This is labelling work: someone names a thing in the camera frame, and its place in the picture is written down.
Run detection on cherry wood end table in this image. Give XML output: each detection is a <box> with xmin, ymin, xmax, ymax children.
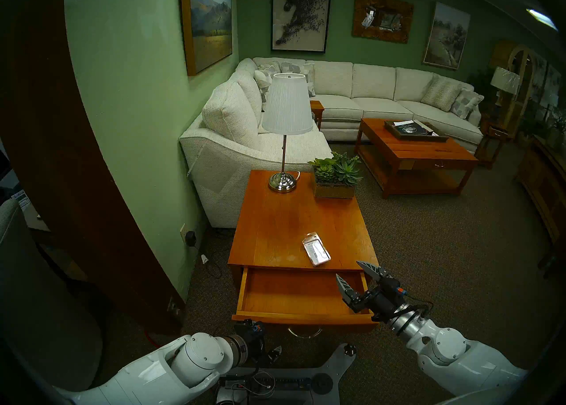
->
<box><xmin>227</xmin><ymin>170</ymin><xmax>379</xmax><ymax>296</ymax></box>

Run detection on potted green plant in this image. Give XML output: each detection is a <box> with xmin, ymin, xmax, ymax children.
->
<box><xmin>544</xmin><ymin>108</ymin><xmax>566</xmax><ymax>152</ymax></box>

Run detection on arched light wood cabinet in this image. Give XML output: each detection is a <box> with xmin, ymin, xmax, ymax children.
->
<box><xmin>489</xmin><ymin>39</ymin><xmax>535</xmax><ymax>139</ymax></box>

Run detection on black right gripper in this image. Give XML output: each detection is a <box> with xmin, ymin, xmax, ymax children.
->
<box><xmin>335</xmin><ymin>261</ymin><xmax>405</xmax><ymax>322</ymax></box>

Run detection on framed mountain landscape painting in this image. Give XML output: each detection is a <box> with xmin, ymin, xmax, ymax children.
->
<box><xmin>179</xmin><ymin>0</ymin><xmax>233</xmax><ymax>77</ymax></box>

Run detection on black framed horse artwork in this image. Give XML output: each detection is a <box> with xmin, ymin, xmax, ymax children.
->
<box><xmin>271</xmin><ymin>0</ymin><xmax>333</xmax><ymax>54</ymax></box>

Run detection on cherry wood coffee table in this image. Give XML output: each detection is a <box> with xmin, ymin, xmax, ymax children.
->
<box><xmin>354</xmin><ymin>118</ymin><xmax>480</xmax><ymax>199</ymax></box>

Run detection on grey patchwork throw pillow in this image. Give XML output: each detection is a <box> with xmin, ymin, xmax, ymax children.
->
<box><xmin>449</xmin><ymin>89</ymin><xmax>485</xmax><ymax>120</ymax></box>
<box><xmin>281</xmin><ymin>61</ymin><xmax>317</xmax><ymax>98</ymax></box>

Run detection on cream sectional sofa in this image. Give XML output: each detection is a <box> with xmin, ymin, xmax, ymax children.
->
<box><xmin>179</xmin><ymin>57</ymin><xmax>485</xmax><ymax>229</ymax></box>

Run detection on grey upholstered armchair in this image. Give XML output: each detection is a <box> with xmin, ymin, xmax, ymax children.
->
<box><xmin>0</xmin><ymin>198</ymin><xmax>104</xmax><ymax>393</ymax></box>

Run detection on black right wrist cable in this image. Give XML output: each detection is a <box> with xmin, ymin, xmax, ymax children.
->
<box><xmin>405</xmin><ymin>294</ymin><xmax>434</xmax><ymax>318</ymax></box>

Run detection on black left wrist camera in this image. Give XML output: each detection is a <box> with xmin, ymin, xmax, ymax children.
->
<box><xmin>234</xmin><ymin>319</ymin><xmax>267</xmax><ymax>336</ymax></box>

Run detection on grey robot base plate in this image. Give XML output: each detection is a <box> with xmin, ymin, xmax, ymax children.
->
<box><xmin>217</xmin><ymin>342</ymin><xmax>358</xmax><ymax>405</ymax></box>

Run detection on brown wooden sideboard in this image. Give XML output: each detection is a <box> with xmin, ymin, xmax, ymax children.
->
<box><xmin>515</xmin><ymin>134</ymin><xmax>566</xmax><ymax>243</ymax></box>

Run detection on dark hardcover book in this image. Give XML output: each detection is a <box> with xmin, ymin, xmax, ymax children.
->
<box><xmin>394</xmin><ymin>121</ymin><xmax>436</xmax><ymax>136</ymax></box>

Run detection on succulents in wooden planter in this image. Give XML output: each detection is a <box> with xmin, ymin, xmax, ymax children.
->
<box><xmin>308</xmin><ymin>151</ymin><xmax>364</xmax><ymax>200</ymax></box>

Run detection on dark wooden serving tray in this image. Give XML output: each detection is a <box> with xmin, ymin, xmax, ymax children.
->
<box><xmin>383</xmin><ymin>120</ymin><xmax>450</xmax><ymax>143</ymax></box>

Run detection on cardboard box white label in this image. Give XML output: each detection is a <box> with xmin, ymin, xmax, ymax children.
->
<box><xmin>11</xmin><ymin>189</ymin><xmax>50</xmax><ymax>232</ymax></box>

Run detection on black power cord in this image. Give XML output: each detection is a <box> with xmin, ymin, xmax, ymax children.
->
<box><xmin>195</xmin><ymin>243</ymin><xmax>224</xmax><ymax>278</ymax></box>

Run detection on thin white wire loop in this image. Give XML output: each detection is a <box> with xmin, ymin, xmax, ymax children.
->
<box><xmin>241</xmin><ymin>370</ymin><xmax>275</xmax><ymax>397</ymax></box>

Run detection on pale framed wall print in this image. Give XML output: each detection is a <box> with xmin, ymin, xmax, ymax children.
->
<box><xmin>531</xmin><ymin>50</ymin><xmax>548</xmax><ymax>102</ymax></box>
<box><xmin>544</xmin><ymin>64</ymin><xmax>562</xmax><ymax>108</ymax></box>

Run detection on black power strip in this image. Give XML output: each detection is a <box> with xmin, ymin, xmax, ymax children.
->
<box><xmin>226</xmin><ymin>375</ymin><xmax>312</xmax><ymax>393</ymax></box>

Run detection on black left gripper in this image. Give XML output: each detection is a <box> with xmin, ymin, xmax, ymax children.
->
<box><xmin>245</xmin><ymin>333</ymin><xmax>283</xmax><ymax>363</ymax></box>

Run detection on wooden drawer with metal handle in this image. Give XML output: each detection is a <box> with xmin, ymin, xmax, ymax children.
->
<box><xmin>232</xmin><ymin>267</ymin><xmax>379</xmax><ymax>337</ymax></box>

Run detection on small dark wood side table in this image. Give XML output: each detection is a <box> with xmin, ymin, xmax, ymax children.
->
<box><xmin>475</xmin><ymin>114</ymin><xmax>510</xmax><ymax>170</ymax></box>

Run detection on rustic wood framed mirror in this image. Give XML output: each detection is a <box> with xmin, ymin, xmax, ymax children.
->
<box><xmin>352</xmin><ymin>0</ymin><xmax>415</xmax><ymax>44</ymax></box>

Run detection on table lamp white pleated shade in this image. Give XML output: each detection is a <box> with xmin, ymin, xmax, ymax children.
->
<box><xmin>262</xmin><ymin>73</ymin><xmax>314</xmax><ymax>194</ymax></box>

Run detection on small wooden corner table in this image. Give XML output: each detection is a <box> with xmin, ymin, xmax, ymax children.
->
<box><xmin>310</xmin><ymin>100</ymin><xmax>325</xmax><ymax>131</ymax></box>

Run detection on lamp with plastic wrapped shade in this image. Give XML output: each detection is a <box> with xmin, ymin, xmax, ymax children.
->
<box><xmin>490</xmin><ymin>67</ymin><xmax>521</xmax><ymax>121</ymax></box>

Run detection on framed tree landscape painting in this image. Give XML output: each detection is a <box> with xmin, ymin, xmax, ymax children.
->
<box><xmin>422</xmin><ymin>2</ymin><xmax>471</xmax><ymax>71</ymax></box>

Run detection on ceiling light panel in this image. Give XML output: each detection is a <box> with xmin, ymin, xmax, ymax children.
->
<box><xmin>525</xmin><ymin>7</ymin><xmax>558</xmax><ymax>32</ymax></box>

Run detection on clear plastic blister pack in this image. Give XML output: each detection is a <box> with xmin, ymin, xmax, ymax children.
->
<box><xmin>302</xmin><ymin>232</ymin><xmax>332</xmax><ymax>267</ymax></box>

